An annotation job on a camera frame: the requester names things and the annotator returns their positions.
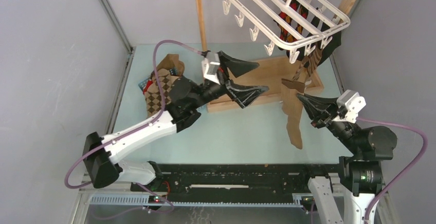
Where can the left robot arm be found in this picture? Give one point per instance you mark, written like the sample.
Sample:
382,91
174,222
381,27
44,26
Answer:
104,156

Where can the plain brown sock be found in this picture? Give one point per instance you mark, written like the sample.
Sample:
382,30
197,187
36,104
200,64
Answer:
173,64

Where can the wooden hanger rack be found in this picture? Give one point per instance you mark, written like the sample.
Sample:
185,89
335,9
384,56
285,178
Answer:
272,69

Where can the white plastic clip hanger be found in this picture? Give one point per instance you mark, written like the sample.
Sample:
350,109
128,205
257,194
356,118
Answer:
305,25

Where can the brown striped sock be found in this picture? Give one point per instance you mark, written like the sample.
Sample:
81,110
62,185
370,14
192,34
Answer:
303,73
311,62

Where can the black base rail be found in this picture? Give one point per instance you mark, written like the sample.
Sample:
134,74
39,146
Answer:
235,183

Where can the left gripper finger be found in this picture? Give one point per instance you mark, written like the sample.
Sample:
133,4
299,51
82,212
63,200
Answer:
236,66
244,95

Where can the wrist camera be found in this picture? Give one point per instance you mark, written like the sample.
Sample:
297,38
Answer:
210,66
350,103

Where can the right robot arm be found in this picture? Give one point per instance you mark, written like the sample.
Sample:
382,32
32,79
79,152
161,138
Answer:
360,175

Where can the blue plastic basket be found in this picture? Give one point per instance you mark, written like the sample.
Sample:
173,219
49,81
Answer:
145,84

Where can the black sock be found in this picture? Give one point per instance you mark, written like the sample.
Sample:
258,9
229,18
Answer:
330,47

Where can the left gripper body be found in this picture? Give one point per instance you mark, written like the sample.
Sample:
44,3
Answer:
222,77

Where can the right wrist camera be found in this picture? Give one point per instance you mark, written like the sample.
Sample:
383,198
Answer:
350,103

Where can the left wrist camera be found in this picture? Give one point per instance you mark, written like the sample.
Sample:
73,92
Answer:
210,66

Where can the brown argyle sock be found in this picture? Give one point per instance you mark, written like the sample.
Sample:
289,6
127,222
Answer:
152,95

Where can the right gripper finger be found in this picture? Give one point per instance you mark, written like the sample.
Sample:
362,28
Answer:
314,106
327,101

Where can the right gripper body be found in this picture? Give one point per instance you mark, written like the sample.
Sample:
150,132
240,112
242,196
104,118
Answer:
331,113

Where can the red yellow argyle sock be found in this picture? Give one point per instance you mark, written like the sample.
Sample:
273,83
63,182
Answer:
284,34

